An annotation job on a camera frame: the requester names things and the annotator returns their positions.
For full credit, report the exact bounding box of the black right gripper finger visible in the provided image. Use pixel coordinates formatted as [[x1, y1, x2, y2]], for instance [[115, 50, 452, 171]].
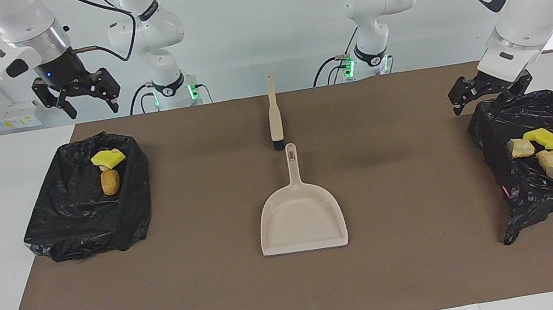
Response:
[[99, 86, 122, 116], [55, 94, 79, 123]]

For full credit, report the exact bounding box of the yellow green scouring sponge piece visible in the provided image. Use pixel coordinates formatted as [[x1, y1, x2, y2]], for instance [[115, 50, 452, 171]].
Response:
[[521, 126, 553, 155]]

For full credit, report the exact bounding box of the pale beige bread chunk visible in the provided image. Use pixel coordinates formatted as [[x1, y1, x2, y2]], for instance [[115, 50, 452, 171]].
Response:
[[507, 135, 537, 160]]

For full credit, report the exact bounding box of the wavy yellow sponge piece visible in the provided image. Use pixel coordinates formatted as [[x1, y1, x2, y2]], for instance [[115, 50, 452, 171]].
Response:
[[89, 146, 128, 172]]

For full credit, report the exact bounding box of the brown oval bread roll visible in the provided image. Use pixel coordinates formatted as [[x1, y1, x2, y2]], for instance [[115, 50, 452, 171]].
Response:
[[99, 168, 123, 197]]

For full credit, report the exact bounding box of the beige brush with black bristles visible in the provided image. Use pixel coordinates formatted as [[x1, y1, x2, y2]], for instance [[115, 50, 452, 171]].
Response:
[[261, 74, 287, 152]]

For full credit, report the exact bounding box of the beige plastic dustpan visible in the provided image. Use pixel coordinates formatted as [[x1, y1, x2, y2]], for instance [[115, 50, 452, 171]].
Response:
[[246, 136, 351, 259]]

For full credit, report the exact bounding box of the black bag lined bin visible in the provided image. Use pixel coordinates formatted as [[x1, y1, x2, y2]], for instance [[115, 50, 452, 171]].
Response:
[[9, 125, 162, 268], [464, 88, 553, 249]]

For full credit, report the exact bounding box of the brown paper table mat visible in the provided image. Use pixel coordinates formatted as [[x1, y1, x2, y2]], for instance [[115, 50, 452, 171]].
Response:
[[0, 49, 553, 310]]

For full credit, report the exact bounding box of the black right base power cable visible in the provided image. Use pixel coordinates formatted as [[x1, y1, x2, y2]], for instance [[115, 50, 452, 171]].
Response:
[[126, 83, 159, 116]]

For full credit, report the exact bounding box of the black base power cable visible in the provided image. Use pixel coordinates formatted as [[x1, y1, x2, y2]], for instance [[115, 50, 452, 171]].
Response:
[[126, 83, 159, 116], [307, 33, 355, 87]]

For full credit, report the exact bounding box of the white wall socket box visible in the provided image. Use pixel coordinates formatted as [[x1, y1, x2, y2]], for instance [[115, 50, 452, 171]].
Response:
[[0, 99, 44, 133]]

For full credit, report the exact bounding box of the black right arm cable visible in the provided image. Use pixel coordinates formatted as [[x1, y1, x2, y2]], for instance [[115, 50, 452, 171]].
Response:
[[55, 0, 142, 72]]

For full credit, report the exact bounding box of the black left base power cable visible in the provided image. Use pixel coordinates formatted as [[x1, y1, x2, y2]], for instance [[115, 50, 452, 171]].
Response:
[[307, 33, 355, 87]]

